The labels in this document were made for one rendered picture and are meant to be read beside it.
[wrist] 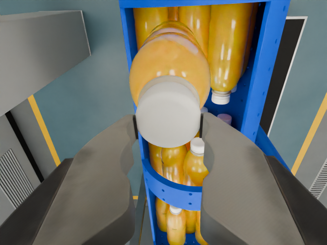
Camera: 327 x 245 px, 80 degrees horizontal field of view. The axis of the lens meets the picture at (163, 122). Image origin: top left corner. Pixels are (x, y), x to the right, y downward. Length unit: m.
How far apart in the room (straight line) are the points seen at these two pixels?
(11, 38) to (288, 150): 2.20
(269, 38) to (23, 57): 0.93
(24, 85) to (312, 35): 1.75
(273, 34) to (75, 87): 1.64
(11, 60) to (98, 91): 0.89
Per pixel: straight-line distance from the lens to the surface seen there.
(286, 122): 2.04
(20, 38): 1.05
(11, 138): 2.25
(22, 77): 1.02
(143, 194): 1.70
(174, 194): 0.47
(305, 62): 1.84
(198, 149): 0.44
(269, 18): 0.33
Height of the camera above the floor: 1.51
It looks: 58 degrees down
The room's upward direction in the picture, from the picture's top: 175 degrees counter-clockwise
